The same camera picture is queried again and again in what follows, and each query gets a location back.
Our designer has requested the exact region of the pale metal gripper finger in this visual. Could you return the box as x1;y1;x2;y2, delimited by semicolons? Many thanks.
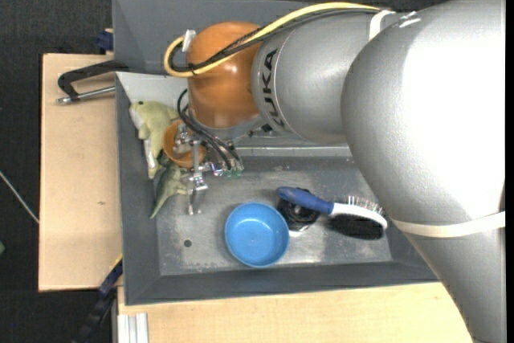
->
185;174;197;216
195;174;210;215

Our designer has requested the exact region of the green toy dinosaur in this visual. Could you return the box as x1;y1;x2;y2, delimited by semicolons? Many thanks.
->
149;155;190;220

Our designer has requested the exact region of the orange bowl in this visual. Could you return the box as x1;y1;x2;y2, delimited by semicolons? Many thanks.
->
161;119;209;169

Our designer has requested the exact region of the grey metal bin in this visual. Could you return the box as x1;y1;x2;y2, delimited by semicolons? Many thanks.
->
111;0;443;306

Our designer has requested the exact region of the pale green plush animal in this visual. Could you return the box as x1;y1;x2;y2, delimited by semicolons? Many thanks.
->
128;100;180;180

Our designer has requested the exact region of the blue bowl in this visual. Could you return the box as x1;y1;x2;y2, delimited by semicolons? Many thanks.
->
223;202;291;268

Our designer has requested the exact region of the black round lid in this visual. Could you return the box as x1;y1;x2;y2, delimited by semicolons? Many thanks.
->
276;197;321;238

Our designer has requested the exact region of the blue and white brush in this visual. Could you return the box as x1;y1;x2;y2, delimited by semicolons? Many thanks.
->
275;186;390;241

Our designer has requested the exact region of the brown cardboard board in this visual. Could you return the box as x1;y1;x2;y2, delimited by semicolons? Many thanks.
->
38;53;124;292

